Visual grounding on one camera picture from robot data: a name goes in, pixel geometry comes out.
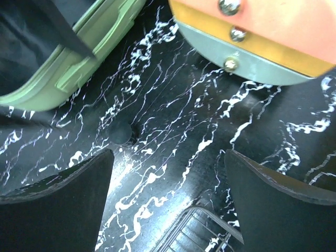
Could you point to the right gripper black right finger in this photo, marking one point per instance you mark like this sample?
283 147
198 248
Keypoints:
276 212

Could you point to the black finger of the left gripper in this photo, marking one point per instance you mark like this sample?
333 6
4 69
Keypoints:
68 37

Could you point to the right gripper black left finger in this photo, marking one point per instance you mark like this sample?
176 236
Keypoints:
62 212

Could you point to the green hard-shell suitcase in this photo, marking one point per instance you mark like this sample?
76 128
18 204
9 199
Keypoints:
37 72

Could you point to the white cylindrical drawer cabinet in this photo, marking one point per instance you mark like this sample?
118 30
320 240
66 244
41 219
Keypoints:
280 43

